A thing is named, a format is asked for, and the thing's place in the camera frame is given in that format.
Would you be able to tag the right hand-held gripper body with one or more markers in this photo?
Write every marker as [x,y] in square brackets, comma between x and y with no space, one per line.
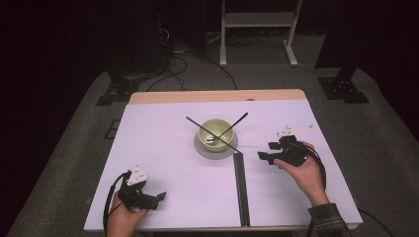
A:
[291,151]

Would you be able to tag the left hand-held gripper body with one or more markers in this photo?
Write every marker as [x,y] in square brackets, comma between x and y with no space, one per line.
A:
[135,194]

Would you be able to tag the black chopstick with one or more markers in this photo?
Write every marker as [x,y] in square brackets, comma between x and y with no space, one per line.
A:
[238,120]
[197,123]

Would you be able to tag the pale green bowl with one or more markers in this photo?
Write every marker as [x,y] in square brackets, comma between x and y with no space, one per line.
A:
[224,144]

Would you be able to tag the person's left hand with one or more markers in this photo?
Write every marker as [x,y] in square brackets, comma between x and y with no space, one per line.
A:
[122,220]

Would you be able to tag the person's right hand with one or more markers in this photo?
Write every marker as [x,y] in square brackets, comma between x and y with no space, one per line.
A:
[309,177]

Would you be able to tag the black ribbed strip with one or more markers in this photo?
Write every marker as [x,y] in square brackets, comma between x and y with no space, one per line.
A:
[242,191]

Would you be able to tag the white table mat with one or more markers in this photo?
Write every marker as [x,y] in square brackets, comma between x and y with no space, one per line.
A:
[164,148]

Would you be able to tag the shiny metal piece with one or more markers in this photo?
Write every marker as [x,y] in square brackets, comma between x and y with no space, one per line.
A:
[211,140]

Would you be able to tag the wooden table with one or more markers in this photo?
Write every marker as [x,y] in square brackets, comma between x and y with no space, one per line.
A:
[214,96]

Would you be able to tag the black stand base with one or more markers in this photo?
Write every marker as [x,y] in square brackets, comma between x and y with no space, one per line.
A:
[342,89]
[115,94]

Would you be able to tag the white metal stand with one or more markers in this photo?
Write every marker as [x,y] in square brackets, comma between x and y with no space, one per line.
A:
[257,19]

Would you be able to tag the black floor frame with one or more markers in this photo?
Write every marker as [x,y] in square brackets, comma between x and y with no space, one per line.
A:
[112,129]

